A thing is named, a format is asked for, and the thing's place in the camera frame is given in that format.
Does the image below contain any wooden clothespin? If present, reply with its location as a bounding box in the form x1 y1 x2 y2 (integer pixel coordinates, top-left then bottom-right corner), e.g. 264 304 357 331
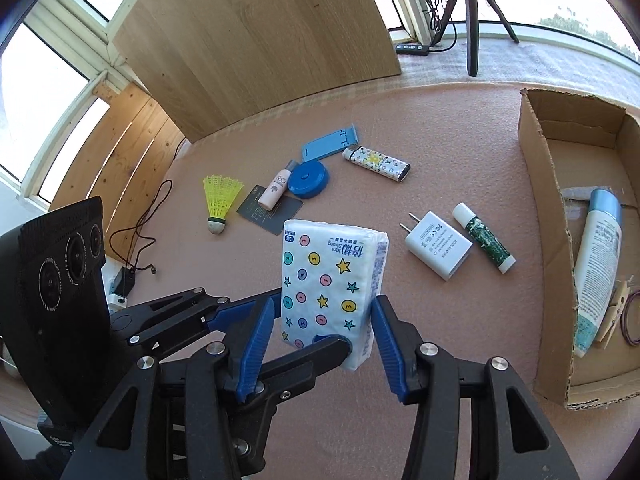
600 280 633 348

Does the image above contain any black card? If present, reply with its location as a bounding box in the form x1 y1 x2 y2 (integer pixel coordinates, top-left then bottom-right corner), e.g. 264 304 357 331
236 184 305 236

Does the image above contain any yellow shuttlecock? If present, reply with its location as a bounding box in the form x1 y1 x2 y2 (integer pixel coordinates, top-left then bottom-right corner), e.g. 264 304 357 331
202 174 246 237

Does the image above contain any black tripod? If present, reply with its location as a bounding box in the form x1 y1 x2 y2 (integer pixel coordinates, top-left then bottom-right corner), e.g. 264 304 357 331
430 0 521 78

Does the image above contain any thin dark cable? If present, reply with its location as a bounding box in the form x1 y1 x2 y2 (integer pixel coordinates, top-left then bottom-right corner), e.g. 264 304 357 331
109 180 173 277

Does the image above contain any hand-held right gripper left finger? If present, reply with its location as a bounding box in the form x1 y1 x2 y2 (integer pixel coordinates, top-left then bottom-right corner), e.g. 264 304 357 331
60 296 276 480

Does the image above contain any white wall charger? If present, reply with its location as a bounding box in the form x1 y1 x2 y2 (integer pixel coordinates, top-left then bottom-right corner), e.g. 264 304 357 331
399 211 473 282

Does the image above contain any cardboard box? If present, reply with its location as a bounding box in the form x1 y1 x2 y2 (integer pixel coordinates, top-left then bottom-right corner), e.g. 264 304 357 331
517 87 640 408

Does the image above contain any pine plank panel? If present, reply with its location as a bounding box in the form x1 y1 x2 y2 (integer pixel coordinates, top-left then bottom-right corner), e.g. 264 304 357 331
50 82 188 261

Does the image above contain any patterned tissue pack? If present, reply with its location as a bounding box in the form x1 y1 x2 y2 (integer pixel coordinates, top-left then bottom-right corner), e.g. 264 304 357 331
279 218 390 372

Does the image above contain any small pink bottle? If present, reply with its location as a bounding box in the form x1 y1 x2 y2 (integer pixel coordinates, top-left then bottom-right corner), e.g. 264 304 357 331
257 159 301 210

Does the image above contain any green white lip balm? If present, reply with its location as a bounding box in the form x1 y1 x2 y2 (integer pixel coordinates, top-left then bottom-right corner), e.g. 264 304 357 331
452 202 517 275

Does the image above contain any white patterned lighter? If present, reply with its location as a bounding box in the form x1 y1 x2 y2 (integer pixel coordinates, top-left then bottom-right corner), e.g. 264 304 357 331
342 145 413 183

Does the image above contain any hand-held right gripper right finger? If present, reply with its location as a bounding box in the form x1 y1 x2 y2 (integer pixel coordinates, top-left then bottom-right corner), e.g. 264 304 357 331
370 294 583 480

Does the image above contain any small black box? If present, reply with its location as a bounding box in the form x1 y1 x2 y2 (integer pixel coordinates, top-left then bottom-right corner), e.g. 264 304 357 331
110 266 137 297

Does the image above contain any blue phone stand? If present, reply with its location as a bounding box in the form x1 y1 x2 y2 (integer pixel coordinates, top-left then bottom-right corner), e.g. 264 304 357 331
300 124 358 163

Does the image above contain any white lotion bottle blue cap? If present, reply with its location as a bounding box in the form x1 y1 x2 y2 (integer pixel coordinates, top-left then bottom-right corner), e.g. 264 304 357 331
572 187 623 358

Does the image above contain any blue round tape measure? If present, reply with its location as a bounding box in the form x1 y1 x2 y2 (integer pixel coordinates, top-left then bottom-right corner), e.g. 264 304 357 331
289 161 331 198

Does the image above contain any large light wooden board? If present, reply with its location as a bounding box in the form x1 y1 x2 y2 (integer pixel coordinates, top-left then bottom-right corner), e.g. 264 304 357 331
112 0 403 143

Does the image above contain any dark hair tie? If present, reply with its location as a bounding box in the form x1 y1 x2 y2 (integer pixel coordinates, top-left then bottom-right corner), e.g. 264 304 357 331
620 287 640 346

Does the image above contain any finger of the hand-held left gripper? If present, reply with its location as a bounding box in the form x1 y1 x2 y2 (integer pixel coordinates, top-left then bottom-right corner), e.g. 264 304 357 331
225 334 352 466
110 286 284 347

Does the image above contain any black cable bundle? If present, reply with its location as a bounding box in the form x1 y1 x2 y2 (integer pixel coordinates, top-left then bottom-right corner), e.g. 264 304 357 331
415 0 461 53

